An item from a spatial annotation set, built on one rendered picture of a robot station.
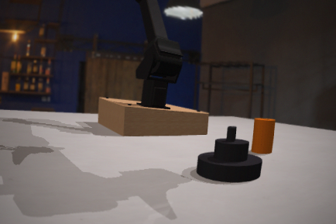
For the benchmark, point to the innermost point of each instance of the black stepped pedestal with shaft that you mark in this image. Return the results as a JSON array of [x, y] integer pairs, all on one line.
[[230, 161]]

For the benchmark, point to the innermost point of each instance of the orange knob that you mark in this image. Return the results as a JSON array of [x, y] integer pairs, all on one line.
[[263, 135]]

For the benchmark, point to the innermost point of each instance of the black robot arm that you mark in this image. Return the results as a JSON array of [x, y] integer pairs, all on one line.
[[162, 58]]

